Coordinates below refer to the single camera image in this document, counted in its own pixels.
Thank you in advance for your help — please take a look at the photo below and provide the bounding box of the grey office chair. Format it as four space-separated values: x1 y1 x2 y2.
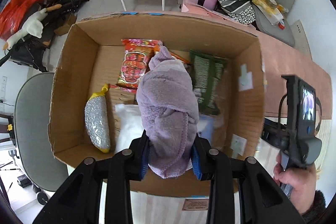
14 72 68 192

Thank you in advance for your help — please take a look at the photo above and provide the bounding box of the white soft packet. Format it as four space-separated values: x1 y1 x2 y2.
114 104 143 153

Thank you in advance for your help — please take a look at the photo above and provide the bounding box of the white goose plush toy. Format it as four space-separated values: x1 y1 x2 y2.
3 4 62 50

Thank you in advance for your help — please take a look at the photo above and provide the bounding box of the open cardboard box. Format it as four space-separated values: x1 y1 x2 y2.
47 11 267 198

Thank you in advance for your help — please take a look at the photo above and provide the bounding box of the orange cartoon snack packet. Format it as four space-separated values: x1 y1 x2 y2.
154 46 192 67

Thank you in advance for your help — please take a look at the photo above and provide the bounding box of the light blue tissue packet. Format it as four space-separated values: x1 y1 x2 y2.
197 114 224 144

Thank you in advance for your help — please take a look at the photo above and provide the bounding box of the green wet-wipes packet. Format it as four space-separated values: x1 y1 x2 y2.
190 51 228 115

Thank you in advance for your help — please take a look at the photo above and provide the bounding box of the person's right hand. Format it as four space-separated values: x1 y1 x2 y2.
273 153 317 215

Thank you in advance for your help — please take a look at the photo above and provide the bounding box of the red plastic bag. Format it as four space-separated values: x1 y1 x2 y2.
0 0 43 40

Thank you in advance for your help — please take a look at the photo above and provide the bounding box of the purple fleece towel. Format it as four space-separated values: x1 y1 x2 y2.
136 46 199 178

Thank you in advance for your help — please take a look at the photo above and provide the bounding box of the red snack packet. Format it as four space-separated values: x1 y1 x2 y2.
116 39 163 89

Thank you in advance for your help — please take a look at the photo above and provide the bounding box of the brown label tag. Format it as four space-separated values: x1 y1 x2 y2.
182 198 209 211

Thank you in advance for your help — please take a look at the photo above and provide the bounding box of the dark fleece sleeve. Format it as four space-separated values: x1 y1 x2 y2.
302 190 326 224

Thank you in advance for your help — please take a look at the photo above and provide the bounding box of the yellow silver scrubbing sponge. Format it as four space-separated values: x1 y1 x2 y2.
84 84 110 153

